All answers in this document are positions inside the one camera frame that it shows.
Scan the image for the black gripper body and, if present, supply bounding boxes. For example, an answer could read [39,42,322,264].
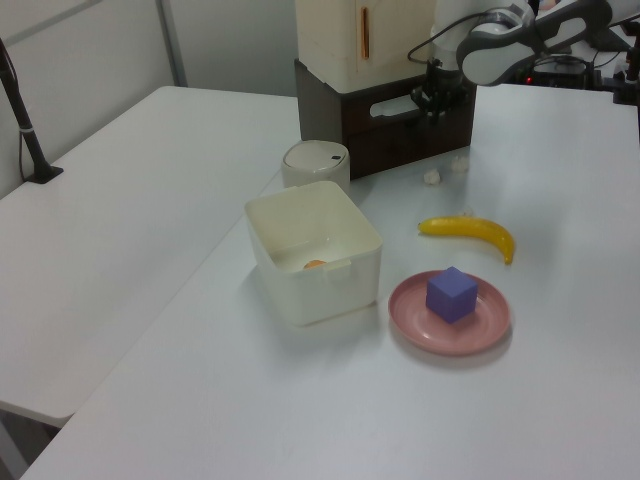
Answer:
[423,58,465,100]

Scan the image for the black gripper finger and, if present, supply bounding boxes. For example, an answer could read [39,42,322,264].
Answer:
[432,95,455,124]
[410,87,435,115]

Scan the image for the brown drawer with white handle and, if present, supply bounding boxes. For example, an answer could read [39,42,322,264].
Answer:
[343,79,477,139]

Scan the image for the dark brown drawer unit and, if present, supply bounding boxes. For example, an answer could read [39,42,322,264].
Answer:
[293,58,479,182]

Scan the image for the cream toy cabinet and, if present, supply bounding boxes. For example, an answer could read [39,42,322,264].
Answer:
[294,0,441,95]

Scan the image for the black electronics box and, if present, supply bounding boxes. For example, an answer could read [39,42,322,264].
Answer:
[522,53,596,90]

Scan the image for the small white lidded bin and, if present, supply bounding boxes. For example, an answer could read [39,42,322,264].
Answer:
[280,140,351,194]

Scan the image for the yellow banana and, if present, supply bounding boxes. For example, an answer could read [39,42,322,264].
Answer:
[417,214,516,266]

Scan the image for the black monitor stand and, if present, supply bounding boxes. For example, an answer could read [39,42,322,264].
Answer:
[589,22,634,52]

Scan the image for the purple cube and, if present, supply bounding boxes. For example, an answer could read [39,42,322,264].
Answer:
[425,265,479,325]

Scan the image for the cream plastic storage box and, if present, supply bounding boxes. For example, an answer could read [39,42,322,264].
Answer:
[243,180,384,329]

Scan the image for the pink plate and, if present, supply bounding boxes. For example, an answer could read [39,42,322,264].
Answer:
[388,269,514,357]

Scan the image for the black pole with clamp base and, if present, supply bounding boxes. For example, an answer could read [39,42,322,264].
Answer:
[0,37,65,186]

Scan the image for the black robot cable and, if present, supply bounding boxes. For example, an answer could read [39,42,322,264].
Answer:
[407,12,484,64]

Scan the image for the orange cabinet door handle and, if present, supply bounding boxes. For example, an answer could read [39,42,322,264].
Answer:
[359,7,372,60]

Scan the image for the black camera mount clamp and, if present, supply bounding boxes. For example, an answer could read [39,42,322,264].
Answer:
[612,47,640,105]

